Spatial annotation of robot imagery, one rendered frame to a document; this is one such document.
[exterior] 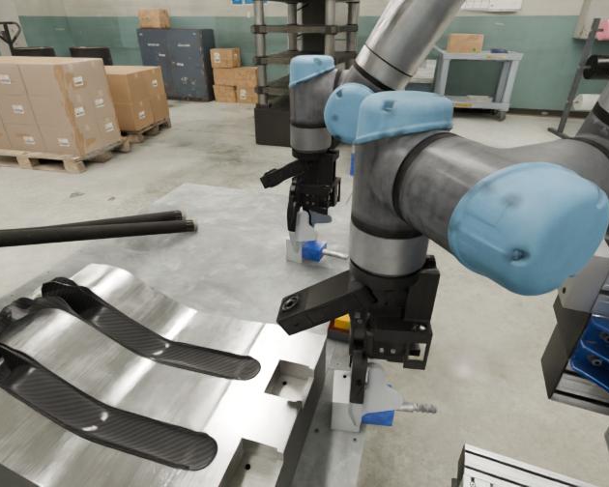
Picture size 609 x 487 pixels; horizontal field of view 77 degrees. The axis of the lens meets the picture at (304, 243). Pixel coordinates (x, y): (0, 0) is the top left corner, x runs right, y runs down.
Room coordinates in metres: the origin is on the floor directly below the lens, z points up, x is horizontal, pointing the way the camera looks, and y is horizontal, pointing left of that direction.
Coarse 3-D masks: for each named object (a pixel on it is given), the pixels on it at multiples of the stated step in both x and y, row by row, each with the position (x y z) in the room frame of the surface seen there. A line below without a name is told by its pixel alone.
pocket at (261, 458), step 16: (240, 448) 0.23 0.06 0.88; (256, 448) 0.23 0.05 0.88; (272, 448) 0.23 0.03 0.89; (240, 464) 0.22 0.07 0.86; (256, 464) 0.22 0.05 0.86; (272, 464) 0.22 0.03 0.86; (224, 480) 0.20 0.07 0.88; (240, 480) 0.21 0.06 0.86; (256, 480) 0.21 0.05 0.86; (272, 480) 0.20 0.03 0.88
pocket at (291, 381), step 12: (288, 360) 0.33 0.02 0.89; (276, 372) 0.33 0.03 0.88; (288, 372) 0.33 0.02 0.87; (300, 372) 0.33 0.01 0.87; (312, 372) 0.32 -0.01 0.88; (276, 384) 0.32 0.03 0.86; (288, 384) 0.32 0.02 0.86; (300, 384) 0.32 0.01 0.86; (276, 396) 0.30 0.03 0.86; (288, 396) 0.30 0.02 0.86; (300, 396) 0.30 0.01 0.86
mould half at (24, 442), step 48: (96, 288) 0.43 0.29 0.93; (144, 288) 0.45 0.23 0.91; (0, 336) 0.33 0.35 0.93; (48, 336) 0.34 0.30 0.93; (96, 336) 0.35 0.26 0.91; (192, 336) 0.38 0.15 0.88; (240, 336) 0.38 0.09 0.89; (288, 336) 0.38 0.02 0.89; (96, 384) 0.30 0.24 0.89; (144, 384) 0.31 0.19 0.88; (192, 384) 0.30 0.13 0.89; (240, 384) 0.30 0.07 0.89; (0, 432) 0.23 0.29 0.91; (48, 432) 0.24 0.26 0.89; (240, 432) 0.24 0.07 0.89; (288, 432) 0.24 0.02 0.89; (0, 480) 0.21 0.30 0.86; (48, 480) 0.20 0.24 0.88; (96, 480) 0.20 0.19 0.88; (144, 480) 0.19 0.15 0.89; (192, 480) 0.19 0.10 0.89; (288, 480) 0.23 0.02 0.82
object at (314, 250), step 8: (288, 240) 0.70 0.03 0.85; (288, 248) 0.70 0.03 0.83; (304, 248) 0.69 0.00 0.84; (312, 248) 0.68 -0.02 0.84; (320, 248) 0.68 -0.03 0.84; (288, 256) 0.70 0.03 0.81; (296, 256) 0.69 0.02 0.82; (304, 256) 0.69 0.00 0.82; (312, 256) 0.68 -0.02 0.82; (320, 256) 0.68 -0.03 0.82; (336, 256) 0.67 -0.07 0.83; (344, 256) 0.67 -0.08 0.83
